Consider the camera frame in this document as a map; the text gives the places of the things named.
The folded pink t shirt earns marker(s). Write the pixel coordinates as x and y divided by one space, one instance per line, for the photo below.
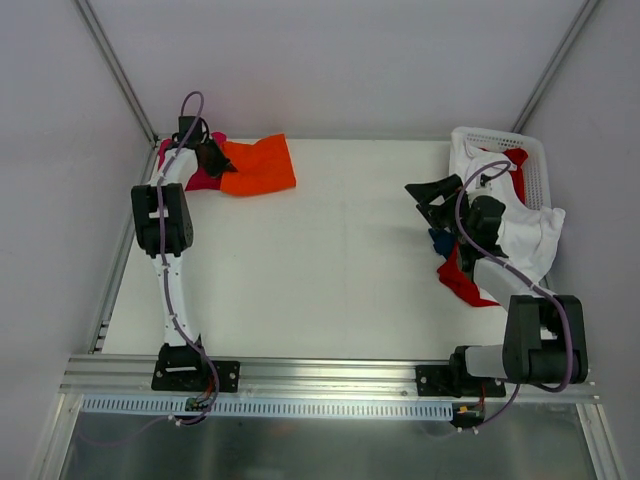
200 180

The red t shirt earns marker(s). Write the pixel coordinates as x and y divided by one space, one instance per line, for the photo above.
449 272

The orange t shirt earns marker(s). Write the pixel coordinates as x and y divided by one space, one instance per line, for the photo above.
264 167

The left aluminium frame post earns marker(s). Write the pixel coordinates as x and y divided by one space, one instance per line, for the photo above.
100 38

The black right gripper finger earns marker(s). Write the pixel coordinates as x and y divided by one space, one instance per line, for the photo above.
428 192
439 217

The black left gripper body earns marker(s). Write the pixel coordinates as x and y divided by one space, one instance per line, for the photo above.
211 157

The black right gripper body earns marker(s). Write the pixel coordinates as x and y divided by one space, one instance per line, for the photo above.
439 201

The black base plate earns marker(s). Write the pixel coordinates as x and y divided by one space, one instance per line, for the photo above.
195 376
446 380

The aluminium mounting rail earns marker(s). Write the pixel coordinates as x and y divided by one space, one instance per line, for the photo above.
335 379

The white plastic laundry basket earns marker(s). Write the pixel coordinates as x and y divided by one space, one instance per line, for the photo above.
468 142

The aluminium frame post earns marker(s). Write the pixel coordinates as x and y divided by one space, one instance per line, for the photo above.
560 54
100 38

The white slotted cable duct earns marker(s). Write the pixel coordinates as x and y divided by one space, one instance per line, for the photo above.
271 407

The white t shirt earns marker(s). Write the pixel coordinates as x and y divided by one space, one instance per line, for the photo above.
528 237

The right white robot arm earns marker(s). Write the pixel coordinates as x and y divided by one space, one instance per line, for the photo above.
544 342

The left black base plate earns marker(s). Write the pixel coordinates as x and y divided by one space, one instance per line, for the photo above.
195 376

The right aluminium frame post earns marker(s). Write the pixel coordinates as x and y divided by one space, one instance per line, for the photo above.
560 54

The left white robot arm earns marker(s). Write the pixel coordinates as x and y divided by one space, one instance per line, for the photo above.
164 231

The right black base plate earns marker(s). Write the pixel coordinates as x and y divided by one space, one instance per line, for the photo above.
446 380

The dark blue t shirt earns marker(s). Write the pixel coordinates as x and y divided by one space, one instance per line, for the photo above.
443 242

